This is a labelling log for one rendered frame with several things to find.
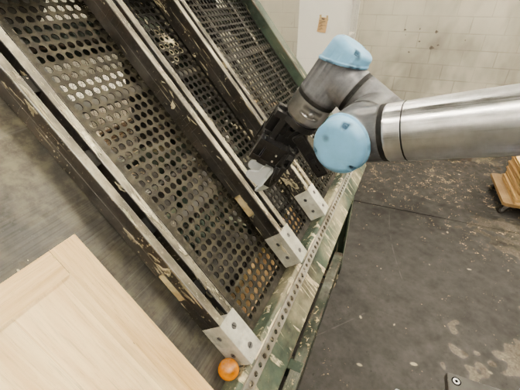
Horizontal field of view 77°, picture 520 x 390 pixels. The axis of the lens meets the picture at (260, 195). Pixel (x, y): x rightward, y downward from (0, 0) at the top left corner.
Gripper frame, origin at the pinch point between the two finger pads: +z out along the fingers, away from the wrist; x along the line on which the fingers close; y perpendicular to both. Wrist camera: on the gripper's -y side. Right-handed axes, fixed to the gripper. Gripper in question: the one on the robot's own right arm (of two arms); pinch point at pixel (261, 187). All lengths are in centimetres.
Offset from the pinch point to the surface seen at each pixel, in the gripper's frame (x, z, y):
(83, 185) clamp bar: 8.1, 14.8, 34.5
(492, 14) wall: -436, -67, -239
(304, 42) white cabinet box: -350, 59, -43
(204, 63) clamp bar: -60, 9, 27
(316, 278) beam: -10, 33, -39
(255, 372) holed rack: 26.6, 30.9, -19.3
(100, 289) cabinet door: 25.1, 21.4, 21.5
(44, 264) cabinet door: 25.7, 18.2, 32.1
